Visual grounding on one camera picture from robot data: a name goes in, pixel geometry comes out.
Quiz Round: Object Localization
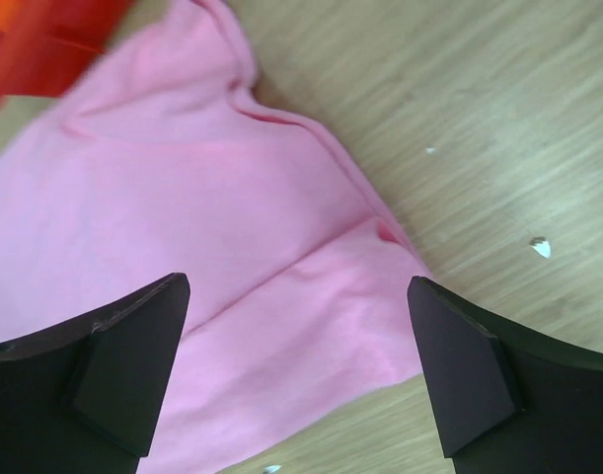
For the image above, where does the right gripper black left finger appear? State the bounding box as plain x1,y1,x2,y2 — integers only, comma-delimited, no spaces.
0,273,190,474

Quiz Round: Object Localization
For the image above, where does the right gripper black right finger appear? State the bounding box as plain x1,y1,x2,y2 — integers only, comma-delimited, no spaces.
407,276,603,474

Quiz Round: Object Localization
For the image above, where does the white paper scrap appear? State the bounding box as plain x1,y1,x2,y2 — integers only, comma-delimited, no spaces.
529,237,552,259

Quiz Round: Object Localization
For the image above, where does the pink t-shirt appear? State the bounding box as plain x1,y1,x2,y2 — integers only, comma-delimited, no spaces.
0,1,426,473

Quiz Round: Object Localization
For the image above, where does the red plastic bin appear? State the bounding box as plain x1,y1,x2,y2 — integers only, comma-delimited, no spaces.
0,0,132,102

